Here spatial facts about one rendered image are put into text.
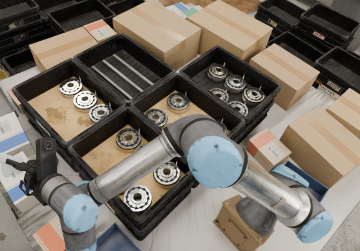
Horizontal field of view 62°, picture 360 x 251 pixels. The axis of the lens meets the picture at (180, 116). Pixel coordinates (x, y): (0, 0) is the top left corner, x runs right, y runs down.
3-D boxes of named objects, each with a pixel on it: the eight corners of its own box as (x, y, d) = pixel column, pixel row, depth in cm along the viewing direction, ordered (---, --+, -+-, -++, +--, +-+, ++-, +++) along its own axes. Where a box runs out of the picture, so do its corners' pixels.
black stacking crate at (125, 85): (174, 89, 149) (177, 71, 140) (129, 121, 134) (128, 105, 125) (122, 50, 164) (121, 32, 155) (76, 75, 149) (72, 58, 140)
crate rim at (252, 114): (282, 89, 141) (283, 85, 139) (245, 124, 126) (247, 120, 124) (216, 47, 156) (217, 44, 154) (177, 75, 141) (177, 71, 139)
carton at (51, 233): (75, 211, 118) (71, 204, 112) (94, 233, 114) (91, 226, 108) (38, 241, 110) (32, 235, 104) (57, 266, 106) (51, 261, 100)
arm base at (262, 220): (272, 229, 111) (290, 211, 109) (263, 241, 98) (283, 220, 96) (242, 199, 117) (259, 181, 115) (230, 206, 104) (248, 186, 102)
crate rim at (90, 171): (199, 168, 111) (200, 165, 109) (139, 226, 96) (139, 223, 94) (128, 108, 126) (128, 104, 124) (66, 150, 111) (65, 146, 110)
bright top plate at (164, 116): (171, 120, 131) (172, 119, 130) (153, 131, 126) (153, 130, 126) (157, 105, 135) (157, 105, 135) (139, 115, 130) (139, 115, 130)
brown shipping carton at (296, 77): (307, 92, 171) (320, 71, 158) (285, 111, 160) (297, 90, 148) (265, 63, 183) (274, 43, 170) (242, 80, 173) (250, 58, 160)
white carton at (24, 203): (51, 195, 121) (45, 185, 114) (22, 213, 116) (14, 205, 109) (29, 161, 130) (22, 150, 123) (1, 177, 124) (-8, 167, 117)
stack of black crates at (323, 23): (337, 68, 273) (365, 24, 237) (316, 83, 258) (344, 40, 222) (298, 44, 291) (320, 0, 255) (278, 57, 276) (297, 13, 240)
